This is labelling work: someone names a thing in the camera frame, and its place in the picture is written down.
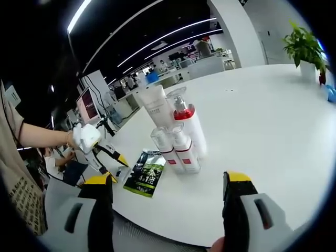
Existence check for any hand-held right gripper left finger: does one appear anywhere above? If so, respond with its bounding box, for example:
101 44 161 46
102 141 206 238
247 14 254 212
44 174 116 252

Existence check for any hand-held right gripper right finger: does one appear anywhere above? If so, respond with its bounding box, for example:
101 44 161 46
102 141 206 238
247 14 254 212
222 170 294 252

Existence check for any silver skincare sachet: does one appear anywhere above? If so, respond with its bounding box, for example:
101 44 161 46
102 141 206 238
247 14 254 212
115 166 132 182

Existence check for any green and black skincare sachet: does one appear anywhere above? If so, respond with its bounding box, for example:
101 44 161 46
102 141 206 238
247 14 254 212
123 149 167 198

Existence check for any small white skincare bottle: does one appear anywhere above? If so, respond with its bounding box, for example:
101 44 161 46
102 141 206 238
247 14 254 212
150 126 185 174
169 124 203 174

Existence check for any white skincare tube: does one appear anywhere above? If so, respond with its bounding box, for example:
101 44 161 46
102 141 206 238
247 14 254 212
132 85 176 130

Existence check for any white skincare bottle red collar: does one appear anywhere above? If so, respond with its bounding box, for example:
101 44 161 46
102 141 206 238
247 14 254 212
166 87 208 160

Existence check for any person's right hand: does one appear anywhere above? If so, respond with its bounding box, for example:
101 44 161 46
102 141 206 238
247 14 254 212
211 236 227 252

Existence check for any pink screen monitor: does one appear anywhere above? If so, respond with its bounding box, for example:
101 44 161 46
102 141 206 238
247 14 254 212
75 87 101 122

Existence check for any clear water jug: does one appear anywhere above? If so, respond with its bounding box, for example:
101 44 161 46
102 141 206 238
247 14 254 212
108 106 123 124

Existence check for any beige printed shirt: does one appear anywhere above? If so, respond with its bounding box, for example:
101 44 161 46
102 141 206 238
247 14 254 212
0 78 48 236

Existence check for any long ceiling light strip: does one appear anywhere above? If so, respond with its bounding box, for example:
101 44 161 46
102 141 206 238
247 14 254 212
66 0 93 34

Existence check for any blue object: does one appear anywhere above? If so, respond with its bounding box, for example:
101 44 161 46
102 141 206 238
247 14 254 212
323 83 336 103

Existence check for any potted green plant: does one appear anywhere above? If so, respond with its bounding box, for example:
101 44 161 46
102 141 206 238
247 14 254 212
281 19 328 80

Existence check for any white wall device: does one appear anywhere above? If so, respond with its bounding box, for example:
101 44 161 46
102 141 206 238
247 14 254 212
3 85 22 108

